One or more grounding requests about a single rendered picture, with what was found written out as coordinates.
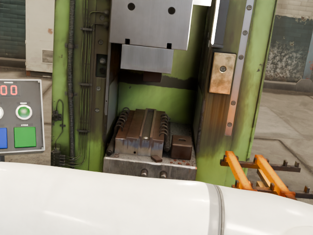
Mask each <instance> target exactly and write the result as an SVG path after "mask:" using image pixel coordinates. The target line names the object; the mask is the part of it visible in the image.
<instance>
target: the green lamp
mask: <svg viewBox="0 0 313 235"><path fill-rule="evenodd" d="M18 115H19V116H20V117H22V118H27V117H28V116H29V115H30V109H29V108H28V107H26V106H22V107H20V108H19V109H18Z"/></svg>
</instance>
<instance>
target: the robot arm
mask: <svg viewBox="0 0 313 235"><path fill-rule="evenodd" d="M0 235H313V205H310V204H307V203H304V202H301V201H297V200H292V199H289V198H285V197H282V196H278V195H274V194H269V193H263V192H256V191H249V190H242V189H236V188H231V187H224V186H218V185H213V184H208V183H203V182H199V181H188V180H170V179H157V178H145V177H137V176H128V175H119V174H111V173H100V172H92V171H84V170H77V169H70V168H63V167H55V166H44V165H36V164H25V163H13V162H0Z"/></svg>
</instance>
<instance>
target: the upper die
mask: <svg viewBox="0 0 313 235"><path fill-rule="evenodd" d="M129 42H130V40H129V41H128V42H127V43H126V44H122V53H121V66H120V68H121V69H130V70H139V71H148V72H157V73H166V74H171V71H172V63H173V54H174V50H173V49H171V43H167V48H155V47H146V46H137V45H130V44H129Z"/></svg>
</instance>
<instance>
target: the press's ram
mask: <svg viewBox="0 0 313 235"><path fill-rule="evenodd" d="M193 4H194V5H204V6H211V0H112V1H111V17H110V33H109V42H110V43H118V44H126V43H127V42H128V41H129V40H130V42H129V44H130V45H137V46H146V47H155V48H167V43H171V49H176V50H185V51H186V50H187V47H188V39H189V32H190V24H191V13H192V6H193Z"/></svg>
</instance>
